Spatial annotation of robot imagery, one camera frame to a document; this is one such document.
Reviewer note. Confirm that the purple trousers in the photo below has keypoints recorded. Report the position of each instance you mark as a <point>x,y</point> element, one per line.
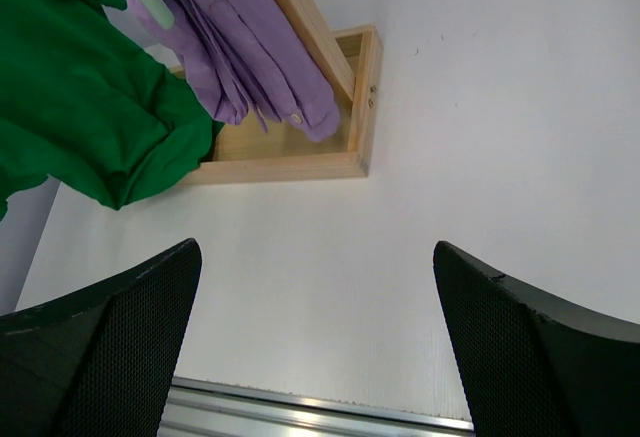
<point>243,56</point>

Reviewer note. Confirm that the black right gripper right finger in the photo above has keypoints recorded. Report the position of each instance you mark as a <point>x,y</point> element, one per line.
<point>532,363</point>

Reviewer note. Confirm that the wooden clothes rack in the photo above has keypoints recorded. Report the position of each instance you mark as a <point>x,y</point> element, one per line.
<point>250,152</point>

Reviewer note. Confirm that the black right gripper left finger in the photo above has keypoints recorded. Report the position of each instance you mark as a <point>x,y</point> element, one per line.
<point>100,361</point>

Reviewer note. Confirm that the green t-shirt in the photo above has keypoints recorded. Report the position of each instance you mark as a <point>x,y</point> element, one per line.
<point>84,104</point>

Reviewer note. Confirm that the aluminium mounting rail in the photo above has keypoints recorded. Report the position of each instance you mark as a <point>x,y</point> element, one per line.
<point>199,408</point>

